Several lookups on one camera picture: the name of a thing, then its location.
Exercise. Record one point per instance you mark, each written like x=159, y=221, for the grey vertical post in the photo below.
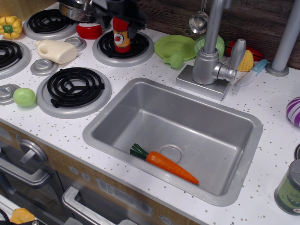
x=278, y=67

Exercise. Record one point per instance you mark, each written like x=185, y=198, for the grey oven handle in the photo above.
x=36, y=180
x=69, y=201

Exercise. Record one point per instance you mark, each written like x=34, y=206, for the yellow toy corn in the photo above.
x=247, y=62

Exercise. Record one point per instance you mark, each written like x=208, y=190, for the yellow toy at bottom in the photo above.
x=21, y=215

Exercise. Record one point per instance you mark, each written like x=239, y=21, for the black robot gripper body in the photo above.
x=126, y=10

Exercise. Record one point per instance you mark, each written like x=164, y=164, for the steel toy pot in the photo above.
x=78, y=10

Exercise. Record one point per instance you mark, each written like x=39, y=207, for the blue handled toy knife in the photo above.
x=250, y=76

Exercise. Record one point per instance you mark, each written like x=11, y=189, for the green labelled toy can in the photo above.
x=287, y=194

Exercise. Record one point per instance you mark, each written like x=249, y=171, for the grey right oven handle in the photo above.
x=69, y=201

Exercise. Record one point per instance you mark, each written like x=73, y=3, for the silver stove knob middle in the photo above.
x=43, y=67

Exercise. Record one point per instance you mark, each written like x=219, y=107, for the silver oven dial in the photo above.
x=32, y=152

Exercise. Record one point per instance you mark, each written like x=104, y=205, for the front left black burner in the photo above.
x=14, y=57

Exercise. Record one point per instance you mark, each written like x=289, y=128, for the front right black burner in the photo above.
x=73, y=93

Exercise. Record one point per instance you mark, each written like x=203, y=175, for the yellow toy bell pepper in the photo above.
x=11, y=27

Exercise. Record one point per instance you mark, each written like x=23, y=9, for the back right black burner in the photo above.
x=141, y=49

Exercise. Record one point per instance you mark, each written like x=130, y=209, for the silver toy sink basin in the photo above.
x=215, y=143

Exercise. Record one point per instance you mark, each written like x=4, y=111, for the silver stove knob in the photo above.
x=43, y=67
x=78, y=42
x=6, y=93

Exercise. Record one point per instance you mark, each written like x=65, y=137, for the back left black burner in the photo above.
x=49, y=24

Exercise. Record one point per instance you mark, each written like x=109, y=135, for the purple striped toy onion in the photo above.
x=293, y=111

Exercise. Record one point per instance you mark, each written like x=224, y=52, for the black burner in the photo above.
x=73, y=93
x=49, y=24
x=14, y=57
x=141, y=49

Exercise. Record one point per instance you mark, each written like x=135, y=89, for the cream toy detergent bottle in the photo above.
x=56, y=51

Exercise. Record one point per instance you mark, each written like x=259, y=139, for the hanging steel ladle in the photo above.
x=198, y=22

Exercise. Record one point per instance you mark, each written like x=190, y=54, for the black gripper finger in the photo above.
x=133, y=28
x=104, y=18

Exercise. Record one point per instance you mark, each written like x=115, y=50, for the silver stove knob upper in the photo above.
x=78, y=42

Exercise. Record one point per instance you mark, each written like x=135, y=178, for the red toy pepper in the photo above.
x=229, y=46

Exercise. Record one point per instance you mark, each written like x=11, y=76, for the red ketchup bottle toy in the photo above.
x=120, y=35

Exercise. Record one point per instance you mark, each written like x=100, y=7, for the grey left oven handle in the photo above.
x=36, y=180

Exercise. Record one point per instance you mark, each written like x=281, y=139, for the silver toy faucet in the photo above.
x=208, y=76

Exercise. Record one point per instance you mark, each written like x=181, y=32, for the green toy apple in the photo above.
x=24, y=97

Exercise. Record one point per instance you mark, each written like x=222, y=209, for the orange toy carrot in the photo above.
x=163, y=162

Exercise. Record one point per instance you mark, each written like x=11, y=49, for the silver stove knob lower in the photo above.
x=6, y=93

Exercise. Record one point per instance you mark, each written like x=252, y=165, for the green toy cabbage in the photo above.
x=220, y=45

